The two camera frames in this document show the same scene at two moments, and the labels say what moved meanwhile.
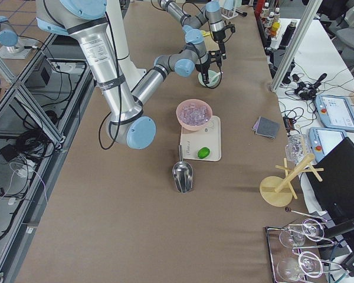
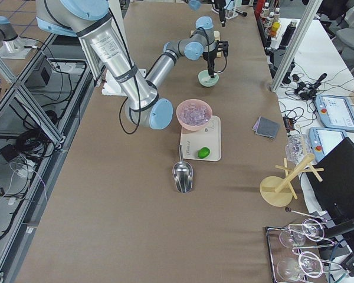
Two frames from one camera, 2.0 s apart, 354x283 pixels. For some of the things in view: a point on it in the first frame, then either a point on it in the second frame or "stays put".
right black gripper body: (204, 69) → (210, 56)
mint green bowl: (214, 79) stays put
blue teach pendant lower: (323, 141) stays put
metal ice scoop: (183, 173) stays put
